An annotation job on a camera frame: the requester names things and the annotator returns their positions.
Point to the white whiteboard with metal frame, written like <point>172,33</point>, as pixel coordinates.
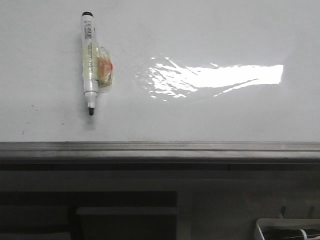
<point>195,82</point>

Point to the white whiteboard marker pen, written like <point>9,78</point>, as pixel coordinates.
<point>97,67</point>

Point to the white plastic tray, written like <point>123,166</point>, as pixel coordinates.
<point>266,224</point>

